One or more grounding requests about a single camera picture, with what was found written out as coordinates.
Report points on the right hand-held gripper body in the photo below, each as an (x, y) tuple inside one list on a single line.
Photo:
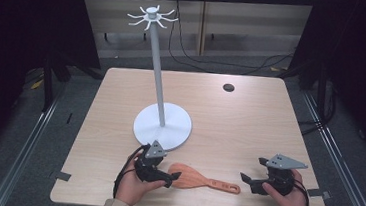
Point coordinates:
[(279, 178)]

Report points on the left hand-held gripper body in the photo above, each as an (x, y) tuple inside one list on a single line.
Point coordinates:
[(147, 171)]

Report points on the wooden rice paddle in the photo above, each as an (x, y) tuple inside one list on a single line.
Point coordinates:
[(191, 179)]

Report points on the person's left hand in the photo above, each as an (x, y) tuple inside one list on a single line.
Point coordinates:
[(131, 187)]

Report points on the grey tape strip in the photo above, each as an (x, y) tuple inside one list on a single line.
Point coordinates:
[(61, 175), (318, 193)]

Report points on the white hook stand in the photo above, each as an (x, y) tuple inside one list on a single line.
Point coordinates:
[(168, 128)]

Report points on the black table grommet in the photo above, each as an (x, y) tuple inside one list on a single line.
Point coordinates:
[(228, 87)]

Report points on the black metal stand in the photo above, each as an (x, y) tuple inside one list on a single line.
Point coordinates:
[(322, 95), (48, 84)]

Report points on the yellow floor tape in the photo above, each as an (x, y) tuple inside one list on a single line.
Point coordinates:
[(37, 84), (278, 69)]

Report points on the black curtain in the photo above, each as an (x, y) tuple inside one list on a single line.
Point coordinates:
[(361, 65), (16, 35)]

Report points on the metal floor rail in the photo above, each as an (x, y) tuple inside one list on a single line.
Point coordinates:
[(24, 156), (343, 163)]

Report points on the wooden post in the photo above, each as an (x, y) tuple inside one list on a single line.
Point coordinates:
[(204, 21)]

